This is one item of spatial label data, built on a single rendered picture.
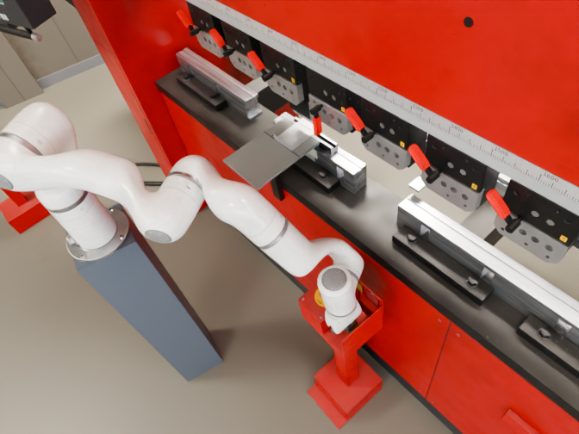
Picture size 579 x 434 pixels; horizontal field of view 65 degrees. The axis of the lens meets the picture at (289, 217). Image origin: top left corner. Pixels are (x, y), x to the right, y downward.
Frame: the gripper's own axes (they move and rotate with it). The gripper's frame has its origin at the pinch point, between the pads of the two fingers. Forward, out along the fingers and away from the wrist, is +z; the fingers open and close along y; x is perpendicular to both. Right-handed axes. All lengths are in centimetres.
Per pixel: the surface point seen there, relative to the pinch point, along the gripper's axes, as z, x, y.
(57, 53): 55, -338, 0
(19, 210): 56, -206, 81
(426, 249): -14.0, 4.1, -28.9
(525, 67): -77, 15, -36
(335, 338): 3.2, -0.6, 4.7
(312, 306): -4.2, -10.1, 4.2
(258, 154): -25, -53, -15
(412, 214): -20.2, -3.9, -31.8
